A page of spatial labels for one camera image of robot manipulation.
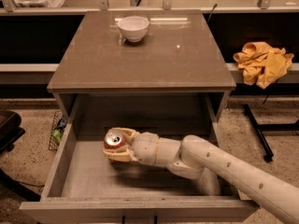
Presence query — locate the crumpled yellow cloth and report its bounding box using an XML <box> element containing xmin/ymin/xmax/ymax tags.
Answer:
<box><xmin>233</xmin><ymin>42</ymin><xmax>294</xmax><ymax>89</ymax></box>

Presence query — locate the black office chair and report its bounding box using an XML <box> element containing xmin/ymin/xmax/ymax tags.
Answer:
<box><xmin>0</xmin><ymin>110</ymin><xmax>40</xmax><ymax>202</ymax></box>

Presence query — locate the wire basket with green item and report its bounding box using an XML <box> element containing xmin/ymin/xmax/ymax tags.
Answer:
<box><xmin>49</xmin><ymin>111</ymin><xmax>67</xmax><ymax>151</ymax></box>

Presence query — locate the grey cabinet with glossy top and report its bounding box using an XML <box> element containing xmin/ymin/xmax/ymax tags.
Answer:
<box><xmin>48</xmin><ymin>10</ymin><xmax>235</xmax><ymax>114</ymax></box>

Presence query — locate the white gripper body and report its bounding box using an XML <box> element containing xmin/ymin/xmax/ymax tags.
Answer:
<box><xmin>132</xmin><ymin>133</ymin><xmax>159</xmax><ymax>165</ymax></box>

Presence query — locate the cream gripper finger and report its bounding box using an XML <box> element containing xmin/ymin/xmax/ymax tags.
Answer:
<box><xmin>106</xmin><ymin>127</ymin><xmax>138</xmax><ymax>144</ymax></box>
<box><xmin>103</xmin><ymin>148</ymin><xmax>137</xmax><ymax>162</ymax></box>

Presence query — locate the red coke can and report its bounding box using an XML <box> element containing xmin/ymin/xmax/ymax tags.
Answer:
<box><xmin>103</xmin><ymin>130</ymin><xmax>128</xmax><ymax>161</ymax></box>

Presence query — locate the black metal stand leg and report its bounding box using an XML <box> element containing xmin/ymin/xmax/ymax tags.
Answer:
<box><xmin>243</xmin><ymin>105</ymin><xmax>299</xmax><ymax>162</ymax></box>

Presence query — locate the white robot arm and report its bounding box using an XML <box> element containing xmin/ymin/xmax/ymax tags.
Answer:
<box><xmin>103</xmin><ymin>128</ymin><xmax>299</xmax><ymax>224</ymax></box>

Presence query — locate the open grey top drawer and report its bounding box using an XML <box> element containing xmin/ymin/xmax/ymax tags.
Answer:
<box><xmin>21</xmin><ymin>94</ymin><xmax>258</xmax><ymax>224</ymax></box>

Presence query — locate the white ceramic bowl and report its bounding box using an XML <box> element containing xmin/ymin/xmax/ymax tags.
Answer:
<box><xmin>118</xmin><ymin>16</ymin><xmax>150</xmax><ymax>42</ymax></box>

